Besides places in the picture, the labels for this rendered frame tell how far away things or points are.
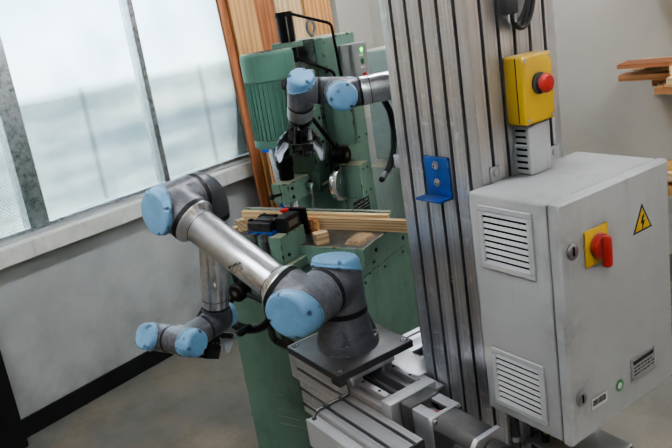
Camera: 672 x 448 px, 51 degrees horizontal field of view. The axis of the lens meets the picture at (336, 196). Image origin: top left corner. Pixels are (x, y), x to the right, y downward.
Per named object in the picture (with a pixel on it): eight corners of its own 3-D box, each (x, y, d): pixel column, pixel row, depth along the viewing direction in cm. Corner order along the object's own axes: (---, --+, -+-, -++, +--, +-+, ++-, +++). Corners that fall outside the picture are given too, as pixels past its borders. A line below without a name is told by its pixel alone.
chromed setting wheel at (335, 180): (329, 205, 240) (324, 171, 237) (347, 195, 250) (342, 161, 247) (337, 206, 239) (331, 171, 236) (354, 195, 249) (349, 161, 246)
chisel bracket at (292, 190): (274, 208, 238) (270, 184, 235) (297, 196, 249) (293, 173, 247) (292, 208, 234) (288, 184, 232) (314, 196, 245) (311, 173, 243)
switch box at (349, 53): (343, 91, 247) (337, 45, 243) (357, 86, 256) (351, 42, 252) (358, 90, 244) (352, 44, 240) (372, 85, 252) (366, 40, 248)
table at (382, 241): (196, 267, 235) (192, 250, 234) (251, 236, 260) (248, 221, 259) (351, 280, 203) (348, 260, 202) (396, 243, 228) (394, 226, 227)
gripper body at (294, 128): (288, 159, 205) (288, 129, 196) (286, 138, 211) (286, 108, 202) (314, 158, 206) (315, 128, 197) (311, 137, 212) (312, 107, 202)
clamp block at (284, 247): (248, 262, 222) (243, 236, 220) (272, 247, 233) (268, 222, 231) (285, 265, 215) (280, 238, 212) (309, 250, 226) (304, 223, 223)
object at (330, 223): (268, 227, 247) (266, 216, 246) (271, 225, 249) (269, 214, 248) (411, 233, 218) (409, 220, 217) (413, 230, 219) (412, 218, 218)
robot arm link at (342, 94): (519, 84, 179) (332, 122, 177) (505, 81, 190) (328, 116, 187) (513, 39, 176) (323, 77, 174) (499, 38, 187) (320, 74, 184)
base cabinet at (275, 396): (260, 465, 263) (224, 292, 245) (337, 386, 310) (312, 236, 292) (363, 493, 239) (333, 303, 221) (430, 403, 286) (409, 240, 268)
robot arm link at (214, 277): (207, 158, 186) (215, 318, 204) (177, 169, 177) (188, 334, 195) (240, 167, 180) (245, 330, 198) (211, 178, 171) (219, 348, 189)
